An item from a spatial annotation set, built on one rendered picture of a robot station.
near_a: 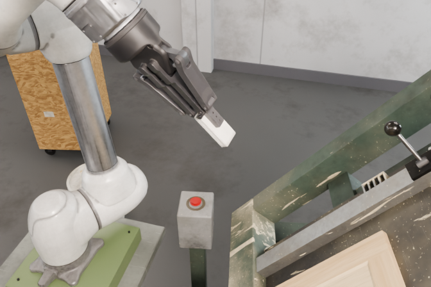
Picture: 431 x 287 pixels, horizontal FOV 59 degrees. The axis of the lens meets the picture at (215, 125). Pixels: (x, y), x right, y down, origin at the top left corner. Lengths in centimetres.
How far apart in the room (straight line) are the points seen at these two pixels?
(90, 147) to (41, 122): 181
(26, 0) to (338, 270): 90
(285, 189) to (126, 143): 205
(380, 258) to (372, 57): 312
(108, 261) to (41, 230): 27
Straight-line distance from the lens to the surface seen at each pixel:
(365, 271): 100
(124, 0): 50
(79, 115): 115
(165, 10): 410
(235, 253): 133
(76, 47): 107
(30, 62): 275
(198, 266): 160
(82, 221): 127
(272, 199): 133
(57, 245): 128
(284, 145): 311
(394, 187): 102
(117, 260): 140
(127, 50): 51
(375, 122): 118
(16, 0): 79
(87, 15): 50
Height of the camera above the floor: 194
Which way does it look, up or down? 36 degrees down
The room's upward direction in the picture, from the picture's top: straight up
